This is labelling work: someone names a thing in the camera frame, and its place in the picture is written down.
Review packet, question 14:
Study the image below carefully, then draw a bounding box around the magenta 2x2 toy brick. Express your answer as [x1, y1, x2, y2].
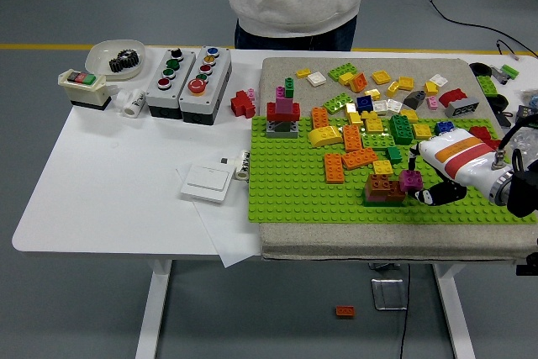
[398, 169, 424, 193]

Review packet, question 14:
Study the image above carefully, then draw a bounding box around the clear plastic bag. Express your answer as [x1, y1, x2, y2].
[513, 125, 538, 154]

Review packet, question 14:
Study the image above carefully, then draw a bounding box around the black cable with connector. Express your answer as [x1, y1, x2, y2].
[495, 39, 538, 61]

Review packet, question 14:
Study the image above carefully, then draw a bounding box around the dark green tall toy brick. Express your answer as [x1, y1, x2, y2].
[389, 115, 418, 148]

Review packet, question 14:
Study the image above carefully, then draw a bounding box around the multicolour toy brick tower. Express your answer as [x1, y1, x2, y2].
[266, 77, 303, 140]

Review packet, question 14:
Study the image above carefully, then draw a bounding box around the red curved toy brick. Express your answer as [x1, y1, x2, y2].
[438, 87, 467, 109]

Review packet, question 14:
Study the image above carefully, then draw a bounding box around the lime green 2x4 brick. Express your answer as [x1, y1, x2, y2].
[322, 92, 355, 116]
[327, 62, 360, 82]

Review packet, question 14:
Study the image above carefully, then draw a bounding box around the plastic bag with blue parts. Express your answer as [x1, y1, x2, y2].
[518, 87, 538, 110]

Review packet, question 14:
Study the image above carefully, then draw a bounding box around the white pipe fitting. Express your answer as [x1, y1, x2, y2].
[114, 87, 148, 118]

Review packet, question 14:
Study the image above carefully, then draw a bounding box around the silver metal part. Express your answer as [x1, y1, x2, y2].
[488, 65, 510, 83]

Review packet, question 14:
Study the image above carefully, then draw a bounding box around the white plastic bowl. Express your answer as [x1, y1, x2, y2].
[84, 39, 147, 82]

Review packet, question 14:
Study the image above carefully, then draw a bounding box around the green 2x4 toy brick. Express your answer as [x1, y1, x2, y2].
[475, 75, 498, 98]

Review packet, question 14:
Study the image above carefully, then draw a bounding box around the white wall switch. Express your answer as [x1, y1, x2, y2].
[180, 163, 235, 205]

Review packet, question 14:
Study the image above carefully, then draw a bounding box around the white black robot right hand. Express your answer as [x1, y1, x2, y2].
[405, 129, 512, 208]

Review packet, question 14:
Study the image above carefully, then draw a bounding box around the grey four-button control box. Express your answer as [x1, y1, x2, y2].
[145, 47, 198, 120]

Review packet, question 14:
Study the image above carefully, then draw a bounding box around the grey toy brick with holes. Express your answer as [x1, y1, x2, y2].
[445, 97, 482, 121]

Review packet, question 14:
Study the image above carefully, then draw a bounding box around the lime green flat plate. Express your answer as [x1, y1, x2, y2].
[361, 134, 398, 151]

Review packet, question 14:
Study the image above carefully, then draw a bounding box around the green toy baseplate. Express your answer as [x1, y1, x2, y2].
[246, 116, 538, 228]

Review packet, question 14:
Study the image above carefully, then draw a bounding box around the cream red-green switch box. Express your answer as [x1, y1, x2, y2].
[56, 69, 113, 112]

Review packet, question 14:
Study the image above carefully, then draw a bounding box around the dark grey sloped brick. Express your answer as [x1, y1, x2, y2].
[403, 90, 431, 111]

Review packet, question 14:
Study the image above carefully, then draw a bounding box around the black metal gear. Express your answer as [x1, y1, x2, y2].
[108, 49, 141, 73]

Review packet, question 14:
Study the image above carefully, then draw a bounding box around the white labelled roll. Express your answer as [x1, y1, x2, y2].
[234, 149, 252, 182]

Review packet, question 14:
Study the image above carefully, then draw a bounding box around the metal floor socket plate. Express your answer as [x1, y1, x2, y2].
[369, 277, 409, 312]

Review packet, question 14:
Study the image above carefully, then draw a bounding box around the red toy brick cluster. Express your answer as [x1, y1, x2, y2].
[229, 89, 257, 119]

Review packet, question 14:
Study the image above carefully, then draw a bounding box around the brown pink green brick stack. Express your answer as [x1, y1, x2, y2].
[362, 173, 408, 209]

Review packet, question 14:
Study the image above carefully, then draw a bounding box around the white paper sheet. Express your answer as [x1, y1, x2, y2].
[175, 164, 265, 269]

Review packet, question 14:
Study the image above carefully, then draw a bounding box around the white table leg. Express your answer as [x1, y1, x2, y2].
[134, 258, 174, 359]
[431, 263, 477, 359]

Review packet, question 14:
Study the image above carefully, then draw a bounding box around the long black floor cable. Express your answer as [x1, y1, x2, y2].
[417, 0, 538, 59]

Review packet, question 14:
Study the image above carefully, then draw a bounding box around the black hanging cable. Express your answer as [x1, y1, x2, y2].
[398, 263, 412, 359]

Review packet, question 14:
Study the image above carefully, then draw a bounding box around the grey emergency stop box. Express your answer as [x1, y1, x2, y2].
[178, 45, 234, 126]

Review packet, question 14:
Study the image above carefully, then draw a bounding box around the yellow curved toy brick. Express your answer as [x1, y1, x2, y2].
[308, 125, 344, 150]

